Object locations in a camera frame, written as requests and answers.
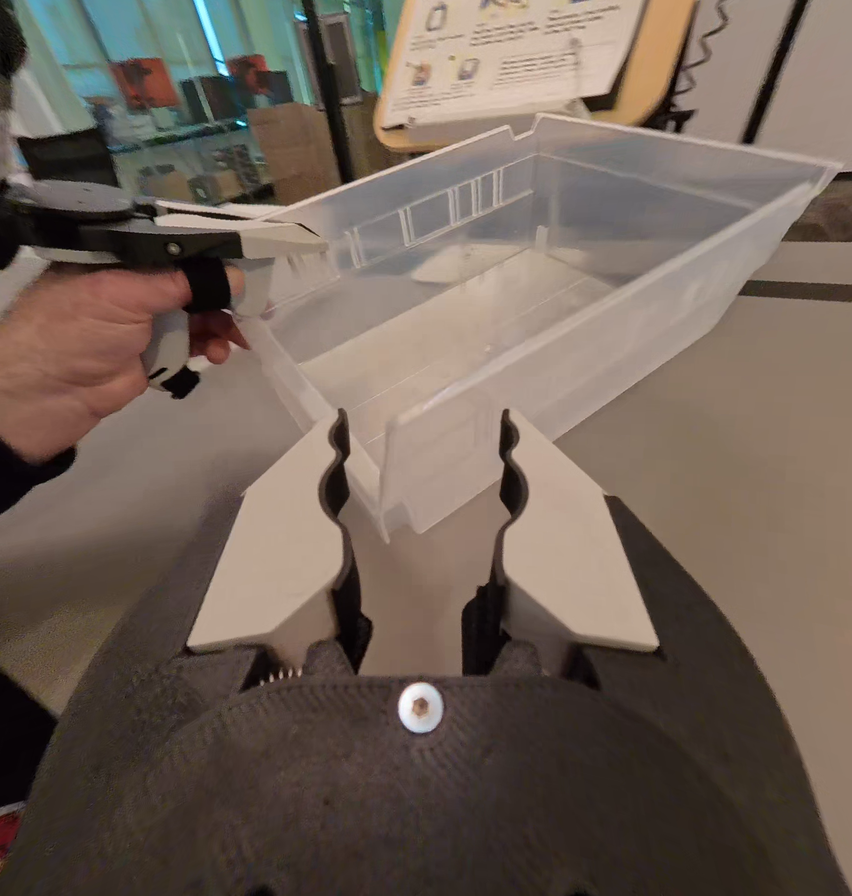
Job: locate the metal storage shelf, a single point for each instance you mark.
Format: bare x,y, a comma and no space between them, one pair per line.
209,105

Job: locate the wooden instruction board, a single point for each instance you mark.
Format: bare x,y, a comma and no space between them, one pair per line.
653,63

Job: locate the person's left hand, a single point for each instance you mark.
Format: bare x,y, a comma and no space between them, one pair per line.
68,350

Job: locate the white instruction sheet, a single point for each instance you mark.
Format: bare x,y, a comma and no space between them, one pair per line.
524,63

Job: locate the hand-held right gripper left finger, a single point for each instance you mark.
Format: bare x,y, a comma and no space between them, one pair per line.
272,560

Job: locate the white partition panel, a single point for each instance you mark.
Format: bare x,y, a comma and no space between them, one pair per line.
818,77

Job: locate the clear plastic bin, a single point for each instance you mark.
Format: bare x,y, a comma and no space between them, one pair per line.
468,336

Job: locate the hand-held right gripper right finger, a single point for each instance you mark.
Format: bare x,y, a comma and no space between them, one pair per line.
573,560

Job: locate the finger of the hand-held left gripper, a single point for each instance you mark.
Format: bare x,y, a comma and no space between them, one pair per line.
216,215
286,241

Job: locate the person's dark clothing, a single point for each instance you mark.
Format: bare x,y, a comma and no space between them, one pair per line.
5,735

